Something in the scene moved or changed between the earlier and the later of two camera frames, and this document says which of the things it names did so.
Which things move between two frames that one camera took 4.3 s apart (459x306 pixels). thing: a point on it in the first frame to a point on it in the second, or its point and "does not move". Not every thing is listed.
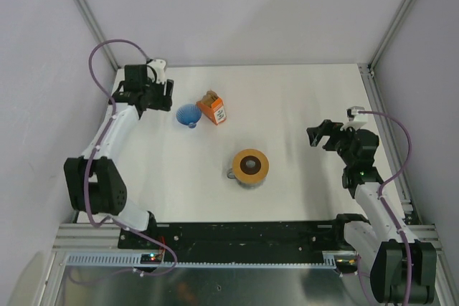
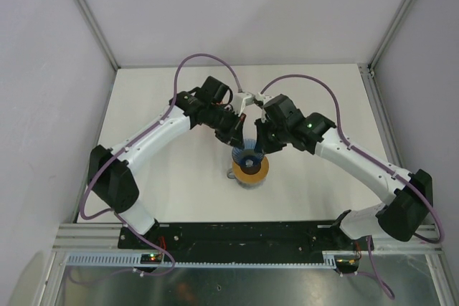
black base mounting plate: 235,238 does not move
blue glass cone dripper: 188,114 to 247,156
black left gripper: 165,102 to 234,134
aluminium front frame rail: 85,236 does not move
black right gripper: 316,133 to 263,145
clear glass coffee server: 250,185 does not move
